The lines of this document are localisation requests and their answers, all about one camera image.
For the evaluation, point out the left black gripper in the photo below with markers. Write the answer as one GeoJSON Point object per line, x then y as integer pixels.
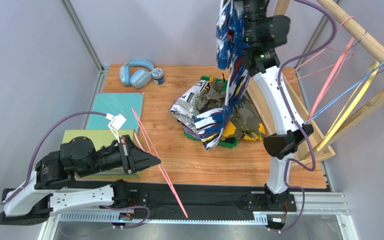
{"type": "Point", "coordinates": [135, 160]}

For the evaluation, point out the purple trousers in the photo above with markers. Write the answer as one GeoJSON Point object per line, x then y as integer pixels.
{"type": "Point", "coordinates": [184, 112]}

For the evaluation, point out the newspaper print garment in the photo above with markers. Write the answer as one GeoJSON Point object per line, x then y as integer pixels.
{"type": "Point", "coordinates": [192, 95]}

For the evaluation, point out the yellow camouflage garment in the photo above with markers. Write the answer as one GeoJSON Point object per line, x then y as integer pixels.
{"type": "Point", "coordinates": [245, 122]}

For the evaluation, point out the blue white patterned garment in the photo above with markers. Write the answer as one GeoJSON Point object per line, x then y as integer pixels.
{"type": "Point", "coordinates": [230, 32]}

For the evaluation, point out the yellow clothes hanger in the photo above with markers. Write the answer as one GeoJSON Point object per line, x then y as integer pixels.
{"type": "Point", "coordinates": [350, 104]}

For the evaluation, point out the blue wire hanger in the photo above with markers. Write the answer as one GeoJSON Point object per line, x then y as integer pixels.
{"type": "Point", "coordinates": [345, 93]}

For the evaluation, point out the thick pink hanger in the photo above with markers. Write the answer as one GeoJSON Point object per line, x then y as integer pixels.
{"type": "Point", "coordinates": [333, 74]}

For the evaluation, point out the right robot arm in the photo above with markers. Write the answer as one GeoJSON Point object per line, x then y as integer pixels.
{"type": "Point", "coordinates": [262, 34]}

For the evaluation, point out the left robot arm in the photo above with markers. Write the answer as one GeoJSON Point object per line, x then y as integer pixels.
{"type": "Point", "coordinates": [52, 187]}

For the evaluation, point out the olive green box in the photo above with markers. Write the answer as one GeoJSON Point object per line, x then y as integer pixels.
{"type": "Point", "coordinates": [100, 138]}

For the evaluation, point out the light blue headphones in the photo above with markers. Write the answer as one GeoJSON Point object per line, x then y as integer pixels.
{"type": "Point", "coordinates": [140, 78]}

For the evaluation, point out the small blue white jar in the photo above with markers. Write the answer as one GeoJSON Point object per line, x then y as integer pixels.
{"type": "Point", "coordinates": [157, 75]}

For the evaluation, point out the green plastic tray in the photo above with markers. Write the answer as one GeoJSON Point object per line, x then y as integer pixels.
{"type": "Point", "coordinates": [225, 142]}

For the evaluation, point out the wooden clothes rack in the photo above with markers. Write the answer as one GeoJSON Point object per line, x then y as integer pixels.
{"type": "Point", "coordinates": [372, 46]}

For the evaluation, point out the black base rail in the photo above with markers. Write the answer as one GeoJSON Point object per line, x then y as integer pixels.
{"type": "Point", "coordinates": [207, 202]}

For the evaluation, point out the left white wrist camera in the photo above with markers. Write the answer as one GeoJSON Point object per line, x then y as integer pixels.
{"type": "Point", "coordinates": [115, 124]}

